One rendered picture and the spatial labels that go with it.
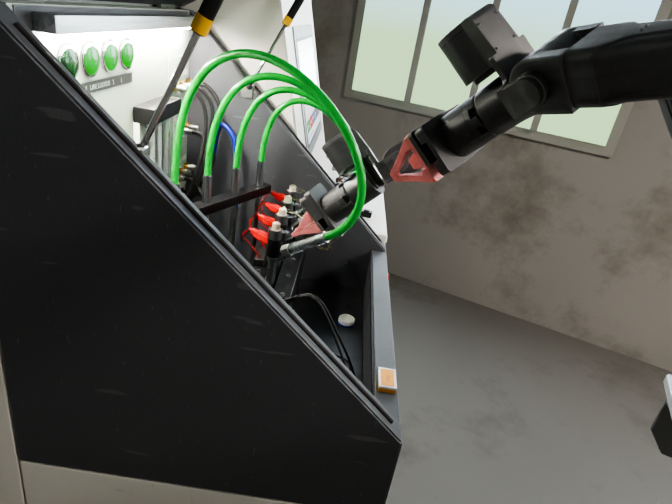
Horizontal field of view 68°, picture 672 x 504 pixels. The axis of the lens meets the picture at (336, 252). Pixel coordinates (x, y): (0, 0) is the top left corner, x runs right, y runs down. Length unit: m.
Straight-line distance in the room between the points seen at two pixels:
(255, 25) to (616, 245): 2.34
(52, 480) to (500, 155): 2.58
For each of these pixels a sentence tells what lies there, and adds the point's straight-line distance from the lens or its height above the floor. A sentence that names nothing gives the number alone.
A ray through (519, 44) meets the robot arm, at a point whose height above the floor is 1.49.
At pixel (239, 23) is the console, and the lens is 1.28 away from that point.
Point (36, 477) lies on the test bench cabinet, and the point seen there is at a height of 0.76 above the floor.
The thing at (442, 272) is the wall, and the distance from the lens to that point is 3.25.
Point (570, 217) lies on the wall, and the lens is 3.03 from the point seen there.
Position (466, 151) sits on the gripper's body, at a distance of 0.64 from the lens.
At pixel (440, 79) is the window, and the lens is 2.99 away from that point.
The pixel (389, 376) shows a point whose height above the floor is 0.96.
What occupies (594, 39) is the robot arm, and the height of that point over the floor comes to 1.51.
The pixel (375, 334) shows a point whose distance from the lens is 0.98.
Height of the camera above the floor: 1.49
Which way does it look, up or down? 25 degrees down
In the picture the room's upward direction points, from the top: 10 degrees clockwise
